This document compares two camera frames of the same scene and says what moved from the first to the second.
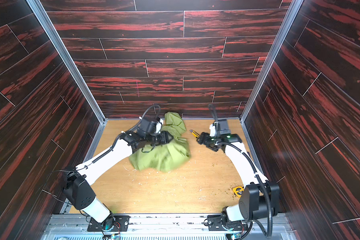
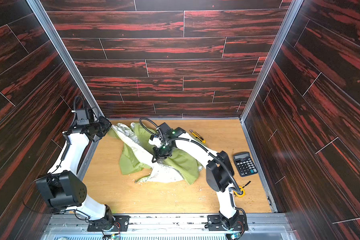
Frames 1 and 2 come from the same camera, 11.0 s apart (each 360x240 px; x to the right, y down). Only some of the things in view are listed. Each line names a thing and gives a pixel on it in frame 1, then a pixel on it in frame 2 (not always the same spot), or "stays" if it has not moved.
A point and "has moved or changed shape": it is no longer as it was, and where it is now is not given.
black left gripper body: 161,138 -> 101,127
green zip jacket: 162,157 has moved or changed shape
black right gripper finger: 200,139 -> 154,159
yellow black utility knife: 194,133 stays
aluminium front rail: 169,227 stays
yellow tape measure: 238,191 stays
